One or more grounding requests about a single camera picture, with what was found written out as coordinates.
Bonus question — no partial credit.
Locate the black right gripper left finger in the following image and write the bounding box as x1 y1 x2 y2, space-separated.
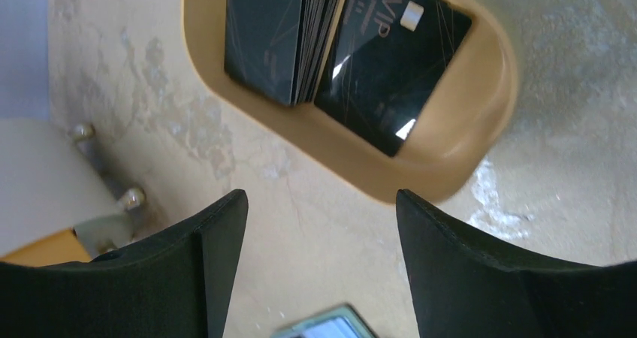
1 189 248 337

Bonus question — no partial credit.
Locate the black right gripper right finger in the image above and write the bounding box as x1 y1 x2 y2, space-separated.
396 189 636 337

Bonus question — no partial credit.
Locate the green card holder wallet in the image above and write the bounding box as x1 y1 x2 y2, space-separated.
270 303 378 338

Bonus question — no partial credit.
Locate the black card stack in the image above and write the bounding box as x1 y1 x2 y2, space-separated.
224 0 339 107

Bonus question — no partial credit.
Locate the yellow open drawer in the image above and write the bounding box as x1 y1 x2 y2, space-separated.
1 229 92 267

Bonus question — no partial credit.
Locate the white orange drawer cabinet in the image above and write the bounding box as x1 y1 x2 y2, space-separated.
0 118 148 257

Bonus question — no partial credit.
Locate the orange oval tray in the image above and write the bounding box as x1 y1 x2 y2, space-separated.
182 0 522 204

